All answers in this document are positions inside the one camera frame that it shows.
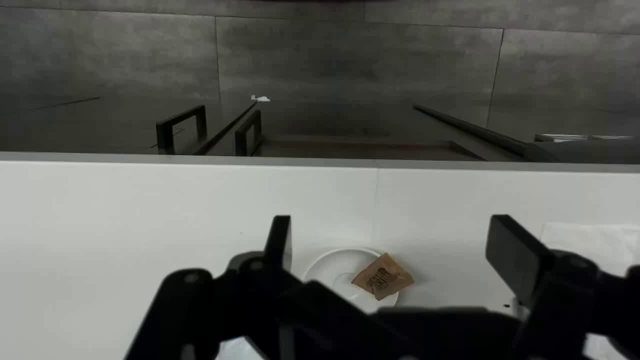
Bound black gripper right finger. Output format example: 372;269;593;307
484;212;640;360

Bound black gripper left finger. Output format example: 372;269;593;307
124;215;403;360

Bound long black drawer handle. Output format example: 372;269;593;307
412;102;557;162

